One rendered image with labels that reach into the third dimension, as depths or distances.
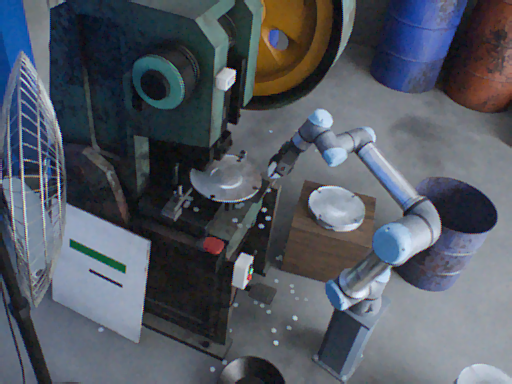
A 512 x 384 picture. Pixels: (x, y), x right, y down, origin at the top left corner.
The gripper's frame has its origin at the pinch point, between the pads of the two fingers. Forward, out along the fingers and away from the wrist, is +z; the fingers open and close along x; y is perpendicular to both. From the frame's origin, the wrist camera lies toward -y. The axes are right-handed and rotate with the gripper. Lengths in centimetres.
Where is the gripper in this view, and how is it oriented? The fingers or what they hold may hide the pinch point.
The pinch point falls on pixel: (269, 176)
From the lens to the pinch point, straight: 195.5
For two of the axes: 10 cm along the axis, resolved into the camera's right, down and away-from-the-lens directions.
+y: 3.3, -6.1, 7.2
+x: -8.1, -5.8, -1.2
